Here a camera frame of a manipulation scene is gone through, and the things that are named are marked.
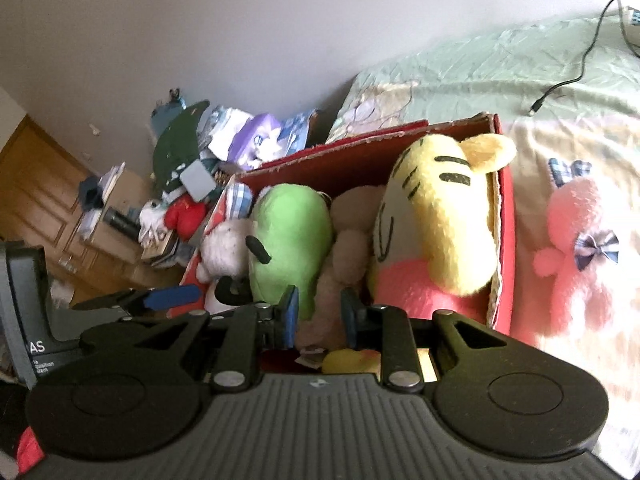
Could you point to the red cloth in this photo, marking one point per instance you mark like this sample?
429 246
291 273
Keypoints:
30 452

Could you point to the white bunny plush checked ears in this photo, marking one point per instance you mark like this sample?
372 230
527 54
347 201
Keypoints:
225 250

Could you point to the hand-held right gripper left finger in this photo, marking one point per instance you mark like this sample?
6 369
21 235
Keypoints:
289 317

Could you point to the pale blue box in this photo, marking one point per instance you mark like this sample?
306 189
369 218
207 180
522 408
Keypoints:
197 179

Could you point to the purple tissue pack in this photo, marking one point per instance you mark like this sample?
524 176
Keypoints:
255 135

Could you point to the red cardboard box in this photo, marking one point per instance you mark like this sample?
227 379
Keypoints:
350 160

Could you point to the blue patterned pack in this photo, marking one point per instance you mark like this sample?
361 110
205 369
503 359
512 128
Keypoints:
295 130

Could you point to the brown plush toy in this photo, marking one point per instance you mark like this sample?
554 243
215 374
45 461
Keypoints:
350 255

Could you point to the green plush toy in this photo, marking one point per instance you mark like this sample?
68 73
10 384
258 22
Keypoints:
290 240

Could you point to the pink bunny plush toy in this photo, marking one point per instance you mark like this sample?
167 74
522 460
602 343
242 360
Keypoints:
575 220

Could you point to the black bottle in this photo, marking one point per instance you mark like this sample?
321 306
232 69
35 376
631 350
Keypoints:
120 222

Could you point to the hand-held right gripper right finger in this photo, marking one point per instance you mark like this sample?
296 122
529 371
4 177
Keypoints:
350 320

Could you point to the dark green bag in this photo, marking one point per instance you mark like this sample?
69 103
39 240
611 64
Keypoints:
180 145

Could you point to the yellow tiger plush toy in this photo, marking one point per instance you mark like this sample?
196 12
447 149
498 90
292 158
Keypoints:
435 220

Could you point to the red plush toy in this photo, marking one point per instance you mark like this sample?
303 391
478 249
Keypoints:
182 217

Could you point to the wooden cabinet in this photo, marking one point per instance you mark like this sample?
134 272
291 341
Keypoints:
35 185

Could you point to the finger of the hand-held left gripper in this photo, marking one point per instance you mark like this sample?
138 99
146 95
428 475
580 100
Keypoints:
170 296

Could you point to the green printed bed sheet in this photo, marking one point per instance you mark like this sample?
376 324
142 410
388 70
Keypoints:
475 70

